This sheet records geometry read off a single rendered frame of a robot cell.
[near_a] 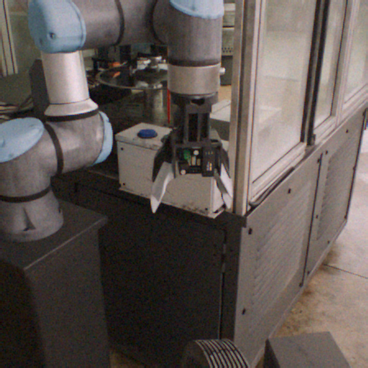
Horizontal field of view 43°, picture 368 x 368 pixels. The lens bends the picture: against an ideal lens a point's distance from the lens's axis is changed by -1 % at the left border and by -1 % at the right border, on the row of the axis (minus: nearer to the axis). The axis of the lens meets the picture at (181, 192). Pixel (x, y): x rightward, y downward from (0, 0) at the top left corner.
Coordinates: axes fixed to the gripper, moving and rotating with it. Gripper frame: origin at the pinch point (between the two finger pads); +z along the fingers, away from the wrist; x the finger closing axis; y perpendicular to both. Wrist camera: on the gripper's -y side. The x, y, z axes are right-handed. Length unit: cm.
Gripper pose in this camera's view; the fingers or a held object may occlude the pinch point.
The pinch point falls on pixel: (190, 205)
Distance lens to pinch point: 78.9
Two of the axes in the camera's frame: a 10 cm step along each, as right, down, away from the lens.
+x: 9.9, -0.5, 1.0
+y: 1.1, 4.5, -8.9
